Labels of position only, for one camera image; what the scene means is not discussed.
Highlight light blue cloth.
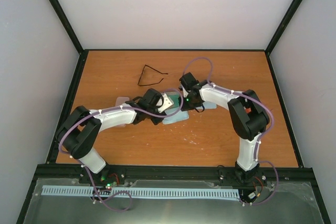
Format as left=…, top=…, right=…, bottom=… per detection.
left=162, top=108, right=189, bottom=125
left=196, top=102, right=217, bottom=110

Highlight grey glasses case teal lining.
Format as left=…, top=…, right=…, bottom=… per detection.
left=166, top=91, right=181, bottom=110

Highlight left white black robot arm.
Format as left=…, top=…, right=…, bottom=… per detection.
left=56, top=88, right=174, bottom=184

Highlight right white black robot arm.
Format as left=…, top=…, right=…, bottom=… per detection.
left=179, top=72, right=270, bottom=184

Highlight pink glasses case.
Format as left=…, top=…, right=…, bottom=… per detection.
left=111, top=97, right=134, bottom=127

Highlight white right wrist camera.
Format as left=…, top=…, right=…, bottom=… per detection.
left=179, top=84, right=188, bottom=98

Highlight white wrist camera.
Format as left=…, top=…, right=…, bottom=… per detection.
left=156, top=93, right=174, bottom=113
left=179, top=84, right=188, bottom=98

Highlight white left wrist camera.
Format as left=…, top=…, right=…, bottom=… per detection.
left=156, top=93, right=174, bottom=113

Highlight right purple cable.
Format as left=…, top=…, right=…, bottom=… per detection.
left=182, top=57, right=279, bottom=206

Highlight purple cable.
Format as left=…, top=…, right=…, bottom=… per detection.
left=59, top=88, right=184, bottom=211
left=182, top=57, right=279, bottom=206

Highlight black frame glasses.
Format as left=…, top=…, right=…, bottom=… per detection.
left=137, top=64, right=169, bottom=87

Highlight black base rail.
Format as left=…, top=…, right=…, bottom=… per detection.
left=80, top=165, right=267, bottom=186

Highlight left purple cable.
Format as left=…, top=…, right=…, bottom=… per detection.
left=59, top=88, right=184, bottom=211

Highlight light blue slotted cable duct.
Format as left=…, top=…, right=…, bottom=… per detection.
left=41, top=185, right=240, bottom=201

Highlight black cage frame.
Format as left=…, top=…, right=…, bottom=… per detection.
left=17, top=0, right=330, bottom=223

